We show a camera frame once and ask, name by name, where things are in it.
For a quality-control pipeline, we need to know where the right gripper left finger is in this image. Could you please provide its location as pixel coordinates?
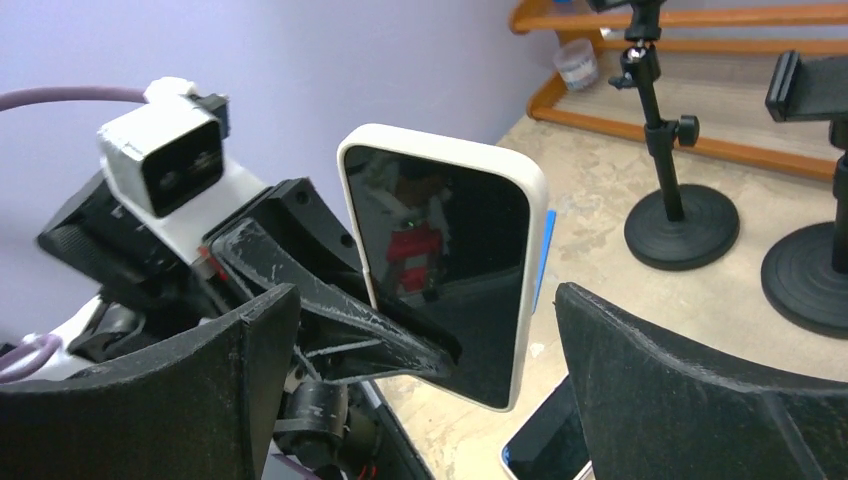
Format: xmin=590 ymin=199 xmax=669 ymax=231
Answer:
xmin=1 ymin=284 xmax=300 ymax=479

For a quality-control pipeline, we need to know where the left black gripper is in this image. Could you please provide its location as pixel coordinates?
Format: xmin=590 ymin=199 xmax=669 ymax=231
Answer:
xmin=36 ymin=174 xmax=456 ymax=383

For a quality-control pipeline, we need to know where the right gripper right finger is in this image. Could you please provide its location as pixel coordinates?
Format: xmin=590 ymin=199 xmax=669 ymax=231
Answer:
xmin=555 ymin=282 xmax=847 ymax=479

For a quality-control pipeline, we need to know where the blue case phone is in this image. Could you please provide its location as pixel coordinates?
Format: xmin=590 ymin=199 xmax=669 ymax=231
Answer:
xmin=501 ymin=375 xmax=593 ymax=480

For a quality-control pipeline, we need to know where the white case phone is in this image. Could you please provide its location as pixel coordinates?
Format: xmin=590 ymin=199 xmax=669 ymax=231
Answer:
xmin=337 ymin=123 xmax=549 ymax=412

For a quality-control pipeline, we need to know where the black tall phone stand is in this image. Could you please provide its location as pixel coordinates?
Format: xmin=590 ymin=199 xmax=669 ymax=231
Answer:
xmin=609 ymin=1 xmax=740 ymax=271

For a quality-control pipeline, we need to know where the black round-base phone stand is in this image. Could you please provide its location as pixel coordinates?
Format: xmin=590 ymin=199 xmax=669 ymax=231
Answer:
xmin=760 ymin=51 xmax=847 ymax=338

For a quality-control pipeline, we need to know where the blue flat sheet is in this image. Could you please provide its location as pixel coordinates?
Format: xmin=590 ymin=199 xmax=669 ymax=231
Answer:
xmin=533 ymin=210 xmax=557 ymax=311

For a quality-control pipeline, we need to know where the wooden shelf rack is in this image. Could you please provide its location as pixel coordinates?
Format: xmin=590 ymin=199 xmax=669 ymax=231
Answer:
xmin=509 ymin=1 xmax=847 ymax=181

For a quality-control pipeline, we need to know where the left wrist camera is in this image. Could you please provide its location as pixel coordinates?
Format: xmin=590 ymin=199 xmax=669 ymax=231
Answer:
xmin=98 ymin=77 xmax=268 ymax=266

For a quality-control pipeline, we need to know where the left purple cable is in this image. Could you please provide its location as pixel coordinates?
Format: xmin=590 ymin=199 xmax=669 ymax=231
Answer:
xmin=0 ymin=86 xmax=148 ymax=113

